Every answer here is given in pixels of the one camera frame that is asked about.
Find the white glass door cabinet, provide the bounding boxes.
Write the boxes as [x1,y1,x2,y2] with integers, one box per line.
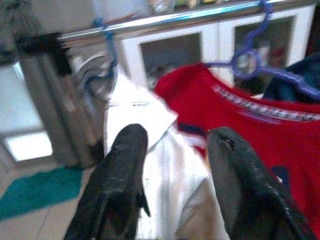
[119,3,317,92]

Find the blue clothes hanger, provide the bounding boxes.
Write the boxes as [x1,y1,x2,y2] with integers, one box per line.
[92,17,119,85]

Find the white collared garment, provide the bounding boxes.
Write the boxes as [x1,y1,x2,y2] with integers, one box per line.
[103,69,232,240]

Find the dark blue denim garment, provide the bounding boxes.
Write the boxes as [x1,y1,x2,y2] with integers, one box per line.
[264,53,320,102]

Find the teal floor mat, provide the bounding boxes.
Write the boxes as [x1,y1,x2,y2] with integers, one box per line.
[0,166,85,222]

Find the chrome clothes rail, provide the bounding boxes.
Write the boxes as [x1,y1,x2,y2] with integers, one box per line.
[56,0,318,50]

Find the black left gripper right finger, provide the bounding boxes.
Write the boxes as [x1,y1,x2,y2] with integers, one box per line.
[206,126,319,240]

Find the purple plastic clothes hanger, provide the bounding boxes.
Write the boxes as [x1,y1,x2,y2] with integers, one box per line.
[203,0,320,101]

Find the red garment with white stripe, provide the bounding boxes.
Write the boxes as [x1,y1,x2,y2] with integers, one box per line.
[153,63,320,238]

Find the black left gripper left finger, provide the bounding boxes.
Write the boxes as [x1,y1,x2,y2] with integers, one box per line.
[63,123,152,240]

